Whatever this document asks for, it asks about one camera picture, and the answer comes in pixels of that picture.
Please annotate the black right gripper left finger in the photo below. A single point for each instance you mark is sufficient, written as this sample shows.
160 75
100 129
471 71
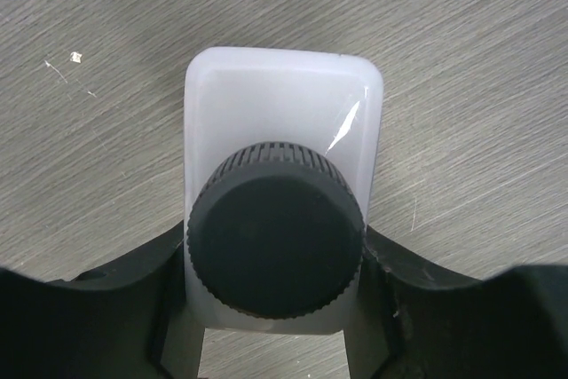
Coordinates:
127 318

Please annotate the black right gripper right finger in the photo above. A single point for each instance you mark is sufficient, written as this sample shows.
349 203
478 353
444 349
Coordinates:
415 319

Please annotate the white rectangular bottle dark cap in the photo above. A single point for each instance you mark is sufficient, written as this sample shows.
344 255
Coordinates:
280 149

